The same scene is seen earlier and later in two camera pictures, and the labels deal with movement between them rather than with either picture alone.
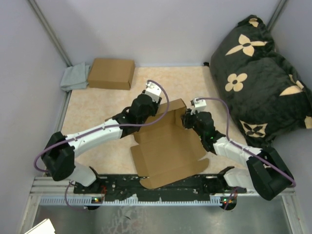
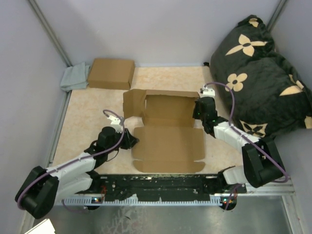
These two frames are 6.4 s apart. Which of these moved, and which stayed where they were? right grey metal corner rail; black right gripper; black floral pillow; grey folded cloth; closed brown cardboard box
Moved: black right gripper
Stayed: right grey metal corner rail; black floral pillow; closed brown cardboard box; grey folded cloth
